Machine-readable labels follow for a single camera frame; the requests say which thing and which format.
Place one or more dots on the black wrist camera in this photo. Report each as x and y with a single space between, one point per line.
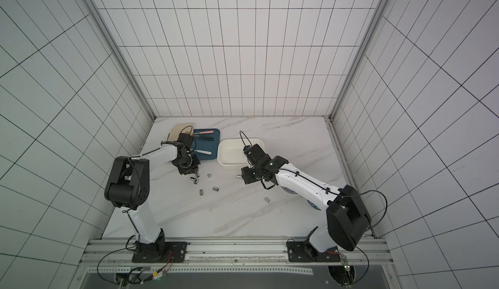
186 139
256 156

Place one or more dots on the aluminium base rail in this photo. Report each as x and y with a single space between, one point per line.
236 254

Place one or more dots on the beige folded cloth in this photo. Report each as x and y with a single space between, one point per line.
180 128

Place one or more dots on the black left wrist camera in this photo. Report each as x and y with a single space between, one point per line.
186 139

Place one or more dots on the silver spoon white handle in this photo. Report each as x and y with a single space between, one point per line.
208 153

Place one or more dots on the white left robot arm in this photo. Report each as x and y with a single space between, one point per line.
128 186

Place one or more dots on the dark teal tray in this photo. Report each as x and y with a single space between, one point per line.
206 145

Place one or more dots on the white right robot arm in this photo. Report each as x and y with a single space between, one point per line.
347 217

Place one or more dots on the blue white patterned bowl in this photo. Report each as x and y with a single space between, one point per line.
313 205

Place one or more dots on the gold spoon green handle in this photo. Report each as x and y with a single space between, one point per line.
203 137

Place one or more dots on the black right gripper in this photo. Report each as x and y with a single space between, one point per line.
248 174

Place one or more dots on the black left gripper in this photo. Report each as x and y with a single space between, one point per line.
190 171

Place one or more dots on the gold spoon pink handle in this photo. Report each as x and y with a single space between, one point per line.
204 132

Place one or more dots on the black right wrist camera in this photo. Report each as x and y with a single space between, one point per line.
256 156

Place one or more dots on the white storage box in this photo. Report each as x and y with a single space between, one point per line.
231 152

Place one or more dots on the blue yellow patterned bowl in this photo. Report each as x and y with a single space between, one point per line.
289 191

